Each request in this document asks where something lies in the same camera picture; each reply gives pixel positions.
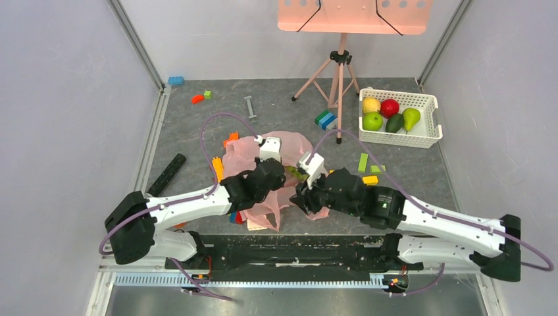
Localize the yellow toy brick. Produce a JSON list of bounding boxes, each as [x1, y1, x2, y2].
[[362, 175, 379, 186]]

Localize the dark green fake avocado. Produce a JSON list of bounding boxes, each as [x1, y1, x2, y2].
[[385, 113, 404, 134]]

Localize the grey toy bar piece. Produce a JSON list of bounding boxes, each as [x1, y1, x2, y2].
[[244, 95, 257, 122]]

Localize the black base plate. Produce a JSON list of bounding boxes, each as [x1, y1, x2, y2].
[[180, 234, 424, 282]]

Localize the red arch toy brick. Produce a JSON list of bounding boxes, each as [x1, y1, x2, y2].
[[191, 95, 205, 104]]

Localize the multicolour stacked brick block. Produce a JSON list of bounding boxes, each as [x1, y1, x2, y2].
[[229, 212, 245, 224]]

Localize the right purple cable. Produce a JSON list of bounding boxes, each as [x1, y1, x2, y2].
[[305, 128, 555, 298]]

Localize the pink music stand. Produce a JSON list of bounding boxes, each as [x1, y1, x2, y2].
[[277, 0, 433, 128]]

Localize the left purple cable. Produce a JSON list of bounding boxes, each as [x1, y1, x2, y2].
[[98, 112, 263, 302]]

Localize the pink plastic bag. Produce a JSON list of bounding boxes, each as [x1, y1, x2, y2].
[[222, 131, 313, 232]]

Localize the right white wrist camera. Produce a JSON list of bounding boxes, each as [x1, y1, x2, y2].
[[296, 151, 325, 189]]

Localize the white plastic basket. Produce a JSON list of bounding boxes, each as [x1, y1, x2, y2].
[[359, 88, 443, 149]]

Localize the green fake fruit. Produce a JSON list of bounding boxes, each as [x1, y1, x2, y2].
[[285, 166, 308, 182]]

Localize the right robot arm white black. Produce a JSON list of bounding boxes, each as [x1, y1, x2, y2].
[[290, 169, 521, 282]]

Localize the blue toy brick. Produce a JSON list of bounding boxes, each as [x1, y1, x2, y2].
[[167, 76, 185, 86]]

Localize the green blue grey brick stack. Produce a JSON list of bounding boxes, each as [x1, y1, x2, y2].
[[315, 111, 338, 131]]

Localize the orange curved toy piece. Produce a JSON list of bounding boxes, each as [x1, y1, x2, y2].
[[223, 132, 240, 148]]

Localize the red fake apple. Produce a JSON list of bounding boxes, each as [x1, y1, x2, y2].
[[380, 99, 399, 119]]

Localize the green fake apple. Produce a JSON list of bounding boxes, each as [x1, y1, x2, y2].
[[362, 111, 383, 132]]

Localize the yellow fake lemon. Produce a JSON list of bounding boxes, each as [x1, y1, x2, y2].
[[362, 97, 381, 115]]

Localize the purple cable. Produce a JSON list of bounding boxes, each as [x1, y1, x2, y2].
[[305, 128, 555, 298], [98, 112, 263, 302]]

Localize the green fake pear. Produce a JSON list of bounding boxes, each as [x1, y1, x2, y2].
[[402, 107, 421, 133]]

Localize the long light green brick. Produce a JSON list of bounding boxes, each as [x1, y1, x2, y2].
[[357, 153, 368, 173]]

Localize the cream white toy brick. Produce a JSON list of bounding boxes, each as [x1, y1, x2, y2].
[[246, 220, 266, 231]]

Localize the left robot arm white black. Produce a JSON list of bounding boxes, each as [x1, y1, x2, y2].
[[103, 159, 286, 269]]

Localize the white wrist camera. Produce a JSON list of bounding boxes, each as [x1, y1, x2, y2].
[[255, 135, 282, 163], [296, 151, 325, 189]]

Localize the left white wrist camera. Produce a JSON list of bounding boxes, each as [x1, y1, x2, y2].
[[255, 135, 282, 163]]

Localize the yellow orange toy car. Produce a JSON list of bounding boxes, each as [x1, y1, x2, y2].
[[212, 157, 224, 183]]

